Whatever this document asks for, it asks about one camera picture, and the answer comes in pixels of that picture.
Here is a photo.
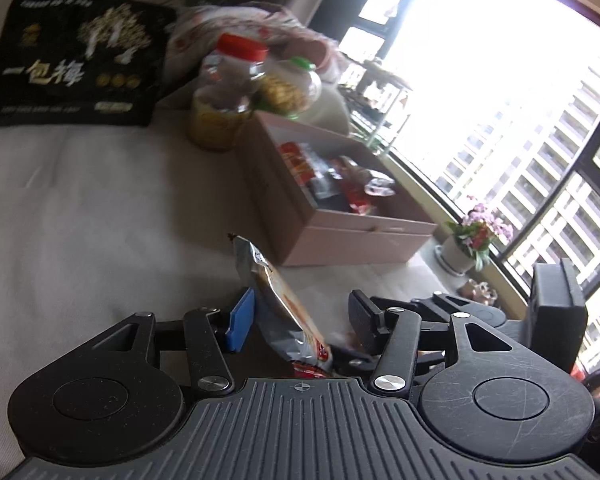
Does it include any pink floral blanket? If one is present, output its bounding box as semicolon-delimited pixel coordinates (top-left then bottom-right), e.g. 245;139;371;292
169;4;349;87

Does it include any large black snack bag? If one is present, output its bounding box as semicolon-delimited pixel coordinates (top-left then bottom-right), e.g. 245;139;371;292
0;0;179;129

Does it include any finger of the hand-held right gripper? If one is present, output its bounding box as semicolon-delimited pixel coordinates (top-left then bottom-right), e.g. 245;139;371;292
330;342;378;377
412;292;507;332

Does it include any balcony plant rack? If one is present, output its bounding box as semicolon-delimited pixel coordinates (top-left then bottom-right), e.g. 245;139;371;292
339;59;412;152

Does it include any red-brown patterned snack bag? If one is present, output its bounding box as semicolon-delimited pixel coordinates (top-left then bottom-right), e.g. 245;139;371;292
330;156;374;217

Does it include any red and white snack packet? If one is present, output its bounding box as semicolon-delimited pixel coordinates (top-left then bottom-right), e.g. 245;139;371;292
229;232;337;380

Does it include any potted flower plant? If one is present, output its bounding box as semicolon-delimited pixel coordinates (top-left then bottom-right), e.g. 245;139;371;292
439;202;517;277

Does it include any green-lid jar of yellow balls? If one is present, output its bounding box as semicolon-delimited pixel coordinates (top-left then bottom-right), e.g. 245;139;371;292
256;56;324;119

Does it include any pink cardboard box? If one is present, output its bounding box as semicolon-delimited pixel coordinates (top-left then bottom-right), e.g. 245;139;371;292
234;110;439;268

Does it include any small pink figurine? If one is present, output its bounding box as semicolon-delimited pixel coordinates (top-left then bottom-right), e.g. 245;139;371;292
456;280;497;305

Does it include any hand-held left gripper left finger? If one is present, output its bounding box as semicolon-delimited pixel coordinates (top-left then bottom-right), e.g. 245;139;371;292
87;287;256;397

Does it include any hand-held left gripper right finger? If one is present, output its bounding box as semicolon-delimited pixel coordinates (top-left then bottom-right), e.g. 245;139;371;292
348;290;516;398

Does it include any red-lid clear plastic jar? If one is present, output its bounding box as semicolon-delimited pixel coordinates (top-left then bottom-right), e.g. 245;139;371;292
188;33;271;152

